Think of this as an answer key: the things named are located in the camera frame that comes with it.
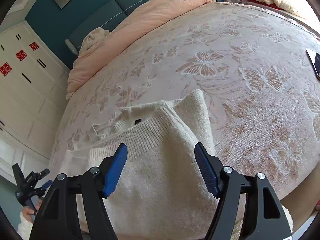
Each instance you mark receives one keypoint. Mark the peach folded duvet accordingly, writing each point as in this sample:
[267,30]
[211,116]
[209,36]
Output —
[141,21]

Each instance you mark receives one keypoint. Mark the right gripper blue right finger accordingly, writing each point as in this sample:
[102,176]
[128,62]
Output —
[264,217]

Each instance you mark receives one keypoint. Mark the teal padded headboard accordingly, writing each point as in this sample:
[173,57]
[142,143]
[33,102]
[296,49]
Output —
[55,25]

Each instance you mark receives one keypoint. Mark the cream knit sweater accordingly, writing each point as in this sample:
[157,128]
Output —
[161,193]

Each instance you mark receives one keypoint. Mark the cream crumpled garment on duvet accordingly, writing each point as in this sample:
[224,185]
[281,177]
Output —
[92,38]

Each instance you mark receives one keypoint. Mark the pink butterfly bedspread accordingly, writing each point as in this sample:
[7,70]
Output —
[259,87]

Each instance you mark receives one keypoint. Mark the dark phone on bed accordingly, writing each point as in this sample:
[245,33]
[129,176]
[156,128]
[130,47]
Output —
[314,58]

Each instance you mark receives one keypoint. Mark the white panelled wardrobe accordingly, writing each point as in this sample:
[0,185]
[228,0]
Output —
[33,100]

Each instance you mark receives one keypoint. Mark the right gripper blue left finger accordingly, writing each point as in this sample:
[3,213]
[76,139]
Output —
[58,217]

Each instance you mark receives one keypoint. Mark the person's left hand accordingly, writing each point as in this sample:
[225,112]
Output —
[28,212]

